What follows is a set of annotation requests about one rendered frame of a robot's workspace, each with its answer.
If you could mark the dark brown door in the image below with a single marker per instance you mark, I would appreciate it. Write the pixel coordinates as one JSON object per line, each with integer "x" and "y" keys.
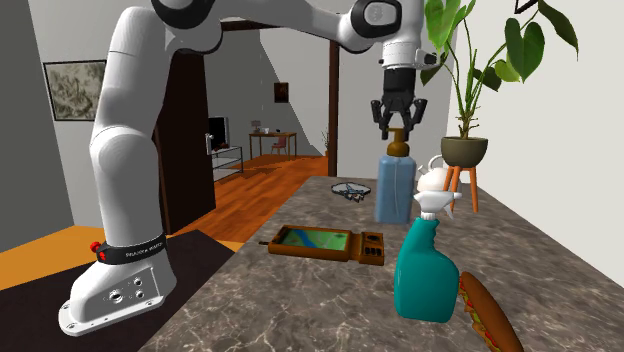
{"x": 187, "y": 161}

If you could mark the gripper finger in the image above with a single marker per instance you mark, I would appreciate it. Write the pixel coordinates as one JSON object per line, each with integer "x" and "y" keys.
{"x": 383, "y": 117}
{"x": 418, "y": 111}

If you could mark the potted plant on wooden stool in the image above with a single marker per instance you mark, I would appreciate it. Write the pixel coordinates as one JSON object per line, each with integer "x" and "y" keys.
{"x": 464, "y": 151}

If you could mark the wooden table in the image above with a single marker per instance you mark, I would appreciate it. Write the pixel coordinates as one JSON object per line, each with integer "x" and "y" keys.
{"x": 273, "y": 134}

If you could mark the long sandwich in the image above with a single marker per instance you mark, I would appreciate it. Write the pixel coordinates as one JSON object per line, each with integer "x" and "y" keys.
{"x": 490, "y": 317}

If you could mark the brown tablet with green screen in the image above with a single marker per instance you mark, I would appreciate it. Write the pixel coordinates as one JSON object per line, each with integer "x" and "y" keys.
{"x": 317, "y": 240}

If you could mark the blue soap dispenser brown pump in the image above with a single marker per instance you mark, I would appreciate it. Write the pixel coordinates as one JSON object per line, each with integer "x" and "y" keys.
{"x": 395, "y": 190}

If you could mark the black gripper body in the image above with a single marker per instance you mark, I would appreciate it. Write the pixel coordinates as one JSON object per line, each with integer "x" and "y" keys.
{"x": 398, "y": 88}

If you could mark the teal spray bottle white trigger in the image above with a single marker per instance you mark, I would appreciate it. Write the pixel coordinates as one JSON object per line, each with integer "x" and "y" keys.
{"x": 424, "y": 282}

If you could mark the small dark wall picture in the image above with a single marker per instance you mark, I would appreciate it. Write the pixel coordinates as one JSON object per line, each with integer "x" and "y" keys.
{"x": 281, "y": 92}

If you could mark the television on glass stand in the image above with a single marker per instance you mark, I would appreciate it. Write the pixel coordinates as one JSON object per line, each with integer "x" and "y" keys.
{"x": 218, "y": 131}

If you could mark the white teapot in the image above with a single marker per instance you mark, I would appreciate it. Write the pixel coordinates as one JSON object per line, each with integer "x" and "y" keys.
{"x": 431, "y": 181}

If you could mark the grey blue scissors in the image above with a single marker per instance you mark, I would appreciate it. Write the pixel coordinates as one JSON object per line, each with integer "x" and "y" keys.
{"x": 348, "y": 189}

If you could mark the large grey framed wall picture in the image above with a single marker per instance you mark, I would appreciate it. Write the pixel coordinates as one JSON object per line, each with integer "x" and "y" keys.
{"x": 75, "y": 90}

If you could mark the dark robot stand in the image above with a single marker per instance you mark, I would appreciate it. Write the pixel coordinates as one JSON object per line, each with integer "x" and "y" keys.
{"x": 29, "y": 317}

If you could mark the black framed wall picture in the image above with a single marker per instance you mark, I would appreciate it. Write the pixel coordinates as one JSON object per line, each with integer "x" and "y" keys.
{"x": 525, "y": 6}

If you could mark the dark wooden post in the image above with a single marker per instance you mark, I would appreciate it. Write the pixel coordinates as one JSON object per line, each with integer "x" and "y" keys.
{"x": 334, "y": 107}

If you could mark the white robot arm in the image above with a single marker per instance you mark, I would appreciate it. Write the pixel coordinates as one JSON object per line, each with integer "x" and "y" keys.
{"x": 126, "y": 146}

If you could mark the pink chair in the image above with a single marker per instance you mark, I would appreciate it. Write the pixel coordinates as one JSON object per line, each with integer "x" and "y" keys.
{"x": 280, "y": 144}

